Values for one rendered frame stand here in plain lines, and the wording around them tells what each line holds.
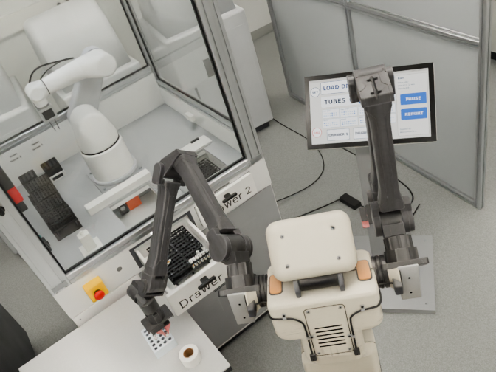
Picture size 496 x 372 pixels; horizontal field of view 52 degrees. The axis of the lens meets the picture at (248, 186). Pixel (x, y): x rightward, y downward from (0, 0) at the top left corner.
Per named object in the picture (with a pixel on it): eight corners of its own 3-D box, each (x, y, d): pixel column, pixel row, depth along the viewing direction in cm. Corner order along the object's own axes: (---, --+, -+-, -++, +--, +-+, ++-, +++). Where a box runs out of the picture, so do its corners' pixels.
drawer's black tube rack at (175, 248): (214, 263, 198) (209, 252, 194) (176, 289, 192) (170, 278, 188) (187, 235, 214) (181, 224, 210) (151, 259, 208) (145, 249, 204)
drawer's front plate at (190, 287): (240, 270, 193) (232, 251, 187) (177, 317, 184) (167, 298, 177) (238, 268, 195) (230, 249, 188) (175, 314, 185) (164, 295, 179)
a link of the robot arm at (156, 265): (162, 163, 160) (190, 167, 168) (152, 161, 164) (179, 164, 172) (143, 296, 163) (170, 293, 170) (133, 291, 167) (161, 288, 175)
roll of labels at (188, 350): (179, 367, 175) (175, 360, 172) (187, 348, 180) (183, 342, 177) (197, 370, 172) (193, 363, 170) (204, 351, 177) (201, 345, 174)
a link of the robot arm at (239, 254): (237, 268, 136) (251, 267, 140) (232, 230, 138) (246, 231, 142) (215, 273, 142) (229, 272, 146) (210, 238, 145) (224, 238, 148)
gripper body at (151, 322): (142, 324, 177) (133, 311, 172) (166, 306, 180) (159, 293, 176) (150, 335, 172) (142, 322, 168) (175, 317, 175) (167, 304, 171)
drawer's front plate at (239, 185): (257, 191, 226) (251, 173, 220) (204, 227, 217) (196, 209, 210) (255, 190, 228) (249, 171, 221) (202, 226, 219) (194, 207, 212)
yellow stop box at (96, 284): (110, 293, 199) (102, 281, 195) (94, 304, 197) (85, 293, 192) (105, 286, 203) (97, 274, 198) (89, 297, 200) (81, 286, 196)
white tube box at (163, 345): (178, 345, 182) (174, 339, 180) (158, 359, 179) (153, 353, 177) (163, 323, 191) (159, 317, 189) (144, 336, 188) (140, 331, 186)
